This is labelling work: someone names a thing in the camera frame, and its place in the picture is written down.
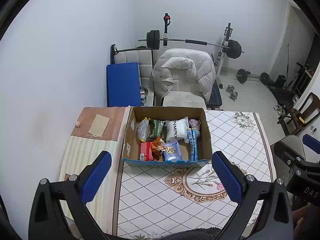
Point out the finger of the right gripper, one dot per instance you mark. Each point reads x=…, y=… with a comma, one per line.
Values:
x=311, y=143

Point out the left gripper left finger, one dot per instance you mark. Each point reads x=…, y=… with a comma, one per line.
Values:
x=47, y=220

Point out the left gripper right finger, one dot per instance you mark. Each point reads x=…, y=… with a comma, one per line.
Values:
x=275, y=217

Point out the long blue snack package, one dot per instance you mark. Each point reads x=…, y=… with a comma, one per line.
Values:
x=192, y=137

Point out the blue bear tissue pack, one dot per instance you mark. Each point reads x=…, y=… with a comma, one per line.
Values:
x=171, y=151

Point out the red snack bag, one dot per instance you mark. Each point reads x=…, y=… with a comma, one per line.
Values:
x=146, y=152

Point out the white ONMAX pouch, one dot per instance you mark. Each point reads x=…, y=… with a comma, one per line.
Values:
x=177, y=130

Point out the orange snack bag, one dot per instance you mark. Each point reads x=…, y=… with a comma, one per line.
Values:
x=157, y=146

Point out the dark green snack bag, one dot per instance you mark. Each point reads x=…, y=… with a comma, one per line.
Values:
x=157, y=129

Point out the dark wooden chair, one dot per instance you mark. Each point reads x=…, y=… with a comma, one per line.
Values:
x=294, y=121

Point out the chrome dumbbell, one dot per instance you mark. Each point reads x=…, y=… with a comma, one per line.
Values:
x=233, y=95

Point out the short barbell on floor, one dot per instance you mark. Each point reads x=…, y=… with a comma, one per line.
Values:
x=242, y=76

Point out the striped beige table runner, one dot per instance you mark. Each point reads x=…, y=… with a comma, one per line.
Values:
x=83, y=148

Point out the floral white tablecloth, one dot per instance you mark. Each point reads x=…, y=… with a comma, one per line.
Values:
x=157, y=201

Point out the brown paper piece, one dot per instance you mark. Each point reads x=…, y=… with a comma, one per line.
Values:
x=98, y=126

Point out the long barbell with plates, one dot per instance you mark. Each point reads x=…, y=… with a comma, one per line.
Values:
x=233, y=49

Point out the beige armchair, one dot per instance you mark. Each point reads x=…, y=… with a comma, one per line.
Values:
x=184, y=93

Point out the blue folded mat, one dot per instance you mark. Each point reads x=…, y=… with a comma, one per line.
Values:
x=123, y=88

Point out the white puffer jacket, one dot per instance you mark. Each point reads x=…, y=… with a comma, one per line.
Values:
x=184, y=70

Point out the beige cushioned bench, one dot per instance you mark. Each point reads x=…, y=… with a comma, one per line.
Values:
x=144, y=57

